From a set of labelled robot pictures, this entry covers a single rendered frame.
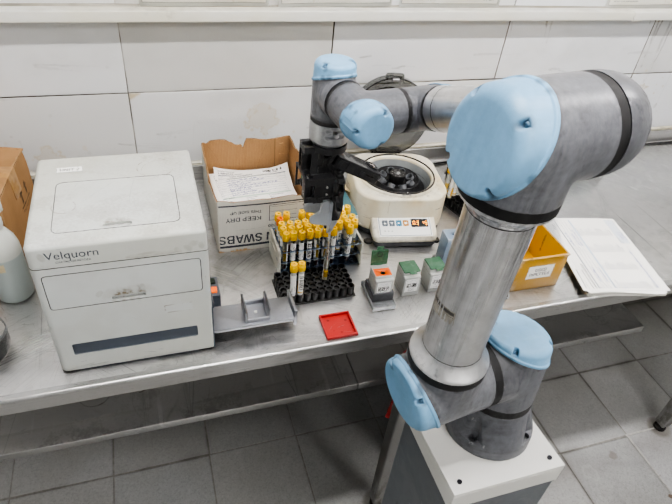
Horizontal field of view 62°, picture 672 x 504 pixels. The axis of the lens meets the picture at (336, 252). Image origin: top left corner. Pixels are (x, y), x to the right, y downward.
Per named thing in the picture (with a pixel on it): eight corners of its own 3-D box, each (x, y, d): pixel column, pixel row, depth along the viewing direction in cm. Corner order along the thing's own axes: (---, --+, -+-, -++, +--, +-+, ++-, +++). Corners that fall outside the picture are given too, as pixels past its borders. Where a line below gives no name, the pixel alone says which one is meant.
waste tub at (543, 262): (508, 293, 134) (521, 260, 128) (482, 257, 144) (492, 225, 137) (556, 285, 138) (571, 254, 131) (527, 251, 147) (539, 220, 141)
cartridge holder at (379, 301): (372, 312, 125) (374, 300, 122) (360, 284, 131) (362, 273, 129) (395, 309, 126) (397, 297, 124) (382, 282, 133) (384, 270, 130)
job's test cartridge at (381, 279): (373, 300, 126) (377, 279, 122) (366, 286, 129) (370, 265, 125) (390, 298, 127) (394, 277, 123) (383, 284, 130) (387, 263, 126)
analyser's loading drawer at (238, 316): (195, 340, 111) (194, 322, 108) (192, 317, 116) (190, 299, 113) (296, 324, 117) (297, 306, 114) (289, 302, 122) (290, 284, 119)
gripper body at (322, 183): (294, 186, 114) (297, 132, 107) (334, 182, 117) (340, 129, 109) (304, 207, 109) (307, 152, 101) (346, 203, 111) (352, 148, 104)
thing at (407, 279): (401, 296, 129) (406, 275, 125) (393, 283, 133) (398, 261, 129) (417, 294, 131) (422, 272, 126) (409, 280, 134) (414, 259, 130)
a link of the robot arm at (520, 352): (551, 401, 93) (577, 341, 85) (486, 427, 87) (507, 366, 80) (504, 352, 101) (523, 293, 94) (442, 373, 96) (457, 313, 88)
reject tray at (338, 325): (327, 340, 117) (327, 338, 116) (318, 317, 122) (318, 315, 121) (358, 335, 119) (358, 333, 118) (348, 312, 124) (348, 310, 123)
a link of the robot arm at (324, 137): (343, 108, 107) (357, 128, 101) (341, 130, 109) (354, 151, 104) (305, 110, 104) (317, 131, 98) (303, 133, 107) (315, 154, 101)
